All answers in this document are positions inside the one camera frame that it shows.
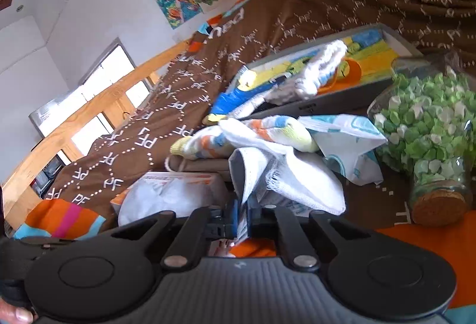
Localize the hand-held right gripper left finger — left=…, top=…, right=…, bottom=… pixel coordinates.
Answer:
left=98, top=199, right=240, bottom=270

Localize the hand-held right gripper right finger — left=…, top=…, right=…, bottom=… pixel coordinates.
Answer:
left=247, top=198, right=378, bottom=270

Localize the pastel patched sock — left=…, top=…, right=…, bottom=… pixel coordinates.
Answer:
left=170, top=116, right=320, bottom=161

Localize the yellow blue striped cloth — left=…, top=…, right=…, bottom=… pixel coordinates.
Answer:
left=203, top=67, right=279, bottom=124

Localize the grey tray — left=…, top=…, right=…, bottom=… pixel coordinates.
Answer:
left=242, top=22, right=425, bottom=122

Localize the white knit cloth blue print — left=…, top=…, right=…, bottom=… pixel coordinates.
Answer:
left=294, top=39, right=350, bottom=99

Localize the orange cup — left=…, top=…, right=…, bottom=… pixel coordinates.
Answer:
left=323, top=58, right=363, bottom=94

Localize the person's left hand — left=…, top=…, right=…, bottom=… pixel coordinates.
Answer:
left=0, top=300, right=40, bottom=324

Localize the white red medicine box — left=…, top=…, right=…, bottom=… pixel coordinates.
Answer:
left=109, top=171, right=229, bottom=228

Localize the glass jar of green stars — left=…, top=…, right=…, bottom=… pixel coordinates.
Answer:
left=366, top=51, right=476, bottom=228

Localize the window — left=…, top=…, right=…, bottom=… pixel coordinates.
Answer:
left=29, top=37, right=161, bottom=168

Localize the brown printed blanket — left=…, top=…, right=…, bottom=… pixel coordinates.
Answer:
left=15, top=0, right=476, bottom=324

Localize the wooden bed side rail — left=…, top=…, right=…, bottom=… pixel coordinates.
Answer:
left=0, top=39, right=192, bottom=231

